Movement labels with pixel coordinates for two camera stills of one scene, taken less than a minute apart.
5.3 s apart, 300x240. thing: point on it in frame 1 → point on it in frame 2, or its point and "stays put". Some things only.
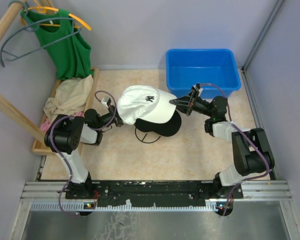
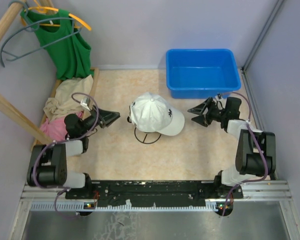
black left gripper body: [117, 120] → [93, 116]
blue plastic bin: [215, 70] stays put
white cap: [147, 104] → [152, 112]
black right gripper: [187, 103] → [204, 119]
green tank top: [71, 53] stays put
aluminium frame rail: [43, 190] stays put
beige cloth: [71, 95] stays put
